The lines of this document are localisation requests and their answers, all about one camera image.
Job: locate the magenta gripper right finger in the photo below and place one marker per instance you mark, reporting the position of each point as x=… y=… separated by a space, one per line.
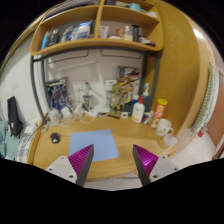
x=151 y=167

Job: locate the wooden wall shelf unit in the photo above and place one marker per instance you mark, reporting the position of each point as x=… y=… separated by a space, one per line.
x=114 y=17

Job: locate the white plastic cup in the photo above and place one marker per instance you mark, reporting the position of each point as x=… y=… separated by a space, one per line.
x=169 y=140

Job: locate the white lotion pump bottle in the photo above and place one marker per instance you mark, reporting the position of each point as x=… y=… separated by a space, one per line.
x=138 y=110

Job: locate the white ceramic mug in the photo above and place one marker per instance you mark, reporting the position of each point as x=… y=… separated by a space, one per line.
x=164 y=127

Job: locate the black computer mouse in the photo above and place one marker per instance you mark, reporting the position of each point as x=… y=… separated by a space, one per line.
x=55 y=138

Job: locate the yellow red chips can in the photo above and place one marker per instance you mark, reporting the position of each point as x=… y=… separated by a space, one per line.
x=159 y=111

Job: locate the white tube on shelf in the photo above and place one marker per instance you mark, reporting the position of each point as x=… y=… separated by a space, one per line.
x=103 y=31

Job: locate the light blue mouse pad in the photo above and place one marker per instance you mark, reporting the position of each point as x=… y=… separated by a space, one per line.
x=104 y=144

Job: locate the blue bottle on shelf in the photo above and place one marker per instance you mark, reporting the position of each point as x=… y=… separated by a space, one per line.
x=45 y=40

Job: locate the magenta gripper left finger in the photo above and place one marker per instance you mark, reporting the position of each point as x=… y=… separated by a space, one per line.
x=75 y=167

